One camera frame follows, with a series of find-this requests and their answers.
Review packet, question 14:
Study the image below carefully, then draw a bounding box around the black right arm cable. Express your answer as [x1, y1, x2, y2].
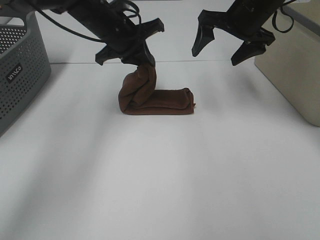
[271, 4, 296, 34]

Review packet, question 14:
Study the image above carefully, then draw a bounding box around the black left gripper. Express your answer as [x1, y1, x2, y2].
[95, 9, 165, 67]

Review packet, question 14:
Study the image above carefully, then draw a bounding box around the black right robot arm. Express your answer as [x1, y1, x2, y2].
[191, 0, 293, 66]

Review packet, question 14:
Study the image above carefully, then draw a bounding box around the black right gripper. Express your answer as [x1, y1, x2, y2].
[191, 4, 276, 66]

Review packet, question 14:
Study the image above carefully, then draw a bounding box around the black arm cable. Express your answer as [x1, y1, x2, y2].
[32, 0, 142, 43]
[271, 4, 296, 34]

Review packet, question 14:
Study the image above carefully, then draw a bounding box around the brown towel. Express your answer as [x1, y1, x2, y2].
[118, 63, 195, 116]

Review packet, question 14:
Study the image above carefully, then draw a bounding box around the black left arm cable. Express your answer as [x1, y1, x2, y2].
[32, 0, 142, 43]

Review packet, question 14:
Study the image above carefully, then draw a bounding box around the beige storage bin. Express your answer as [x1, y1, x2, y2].
[254, 0, 320, 126]

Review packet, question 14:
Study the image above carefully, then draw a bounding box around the grey perforated plastic basket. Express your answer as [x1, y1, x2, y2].
[0, 6, 52, 134]

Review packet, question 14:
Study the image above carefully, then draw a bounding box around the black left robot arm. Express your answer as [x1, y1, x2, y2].
[19, 0, 165, 66]

